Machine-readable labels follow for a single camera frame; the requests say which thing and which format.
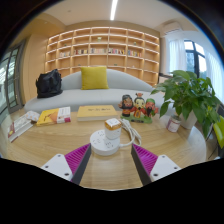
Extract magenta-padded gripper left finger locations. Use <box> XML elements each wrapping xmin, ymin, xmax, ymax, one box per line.
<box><xmin>40</xmin><ymin>143</ymin><xmax>92</xmax><ymax>186</ymax></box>

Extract green chair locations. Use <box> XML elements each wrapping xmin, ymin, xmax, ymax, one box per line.
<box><xmin>212</xmin><ymin>114</ymin><xmax>224</xmax><ymax>158</ymax></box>

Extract glass door with dark frame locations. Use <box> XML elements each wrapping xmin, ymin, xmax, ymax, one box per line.
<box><xmin>0</xmin><ymin>39</ymin><xmax>26</xmax><ymax>114</ymax></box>

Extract white air conditioner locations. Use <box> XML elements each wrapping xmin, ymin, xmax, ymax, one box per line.
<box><xmin>162</xmin><ymin>21</ymin><xmax>183</xmax><ymax>36</ymax></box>

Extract black bag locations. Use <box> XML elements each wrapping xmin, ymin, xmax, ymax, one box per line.
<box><xmin>35</xmin><ymin>68</ymin><xmax>64</xmax><ymax>99</ymax></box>

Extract wooden shelf unit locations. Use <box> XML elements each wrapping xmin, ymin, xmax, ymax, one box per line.
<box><xmin>44</xmin><ymin>26</ymin><xmax>161</xmax><ymax>87</ymax></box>

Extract long ceiling light strip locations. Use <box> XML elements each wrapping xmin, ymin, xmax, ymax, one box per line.
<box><xmin>109</xmin><ymin>0</ymin><xmax>119</xmax><ymax>22</ymax></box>

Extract round white power strip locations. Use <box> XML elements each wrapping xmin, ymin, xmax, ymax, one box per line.
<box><xmin>89</xmin><ymin>129</ymin><xmax>122</xmax><ymax>157</ymax></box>

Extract dark framed window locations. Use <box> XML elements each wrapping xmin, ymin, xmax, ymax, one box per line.
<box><xmin>183</xmin><ymin>39</ymin><xmax>208</xmax><ymax>79</ymax></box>

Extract grey sofa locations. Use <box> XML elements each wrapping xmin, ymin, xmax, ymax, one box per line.
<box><xmin>23</xmin><ymin>68</ymin><xmax>168</xmax><ymax>114</ymax></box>

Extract white power cable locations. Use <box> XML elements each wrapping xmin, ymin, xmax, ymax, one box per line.
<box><xmin>118</xmin><ymin>118</ymin><xmax>143</xmax><ymax>148</ymax></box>

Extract white sheer curtain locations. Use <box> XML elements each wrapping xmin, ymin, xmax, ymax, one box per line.
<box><xmin>168</xmin><ymin>38</ymin><xmax>188</xmax><ymax>73</ymax></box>
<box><xmin>204</xmin><ymin>49</ymin><xmax>224</xmax><ymax>104</ymax></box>

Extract green potted plant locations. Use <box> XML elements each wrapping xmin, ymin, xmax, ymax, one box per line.
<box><xmin>150</xmin><ymin>69</ymin><xmax>223</xmax><ymax>138</ymax></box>

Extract yellow cushion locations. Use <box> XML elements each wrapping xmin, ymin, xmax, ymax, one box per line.
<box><xmin>80</xmin><ymin>65</ymin><xmax>110</xmax><ymax>91</ymax></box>

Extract small white and red cup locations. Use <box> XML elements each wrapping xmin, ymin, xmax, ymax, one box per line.
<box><xmin>165</xmin><ymin>114</ymin><xmax>182</xmax><ymax>134</ymax></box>

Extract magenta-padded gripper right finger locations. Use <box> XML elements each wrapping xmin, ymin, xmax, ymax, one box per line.
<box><xmin>130</xmin><ymin>143</ymin><xmax>182</xmax><ymax>187</ymax></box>

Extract white charger with gold top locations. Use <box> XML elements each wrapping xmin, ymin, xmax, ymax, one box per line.
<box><xmin>104</xmin><ymin>117</ymin><xmax>123</xmax><ymax>141</ymax></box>

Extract three painted figurines on base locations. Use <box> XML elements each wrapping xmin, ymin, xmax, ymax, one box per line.
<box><xmin>118</xmin><ymin>92</ymin><xmax>160</xmax><ymax>124</ymax></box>

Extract large yellow book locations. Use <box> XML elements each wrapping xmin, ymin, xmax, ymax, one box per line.
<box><xmin>76</xmin><ymin>104</ymin><xmax>118</xmax><ymax>122</ymax></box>

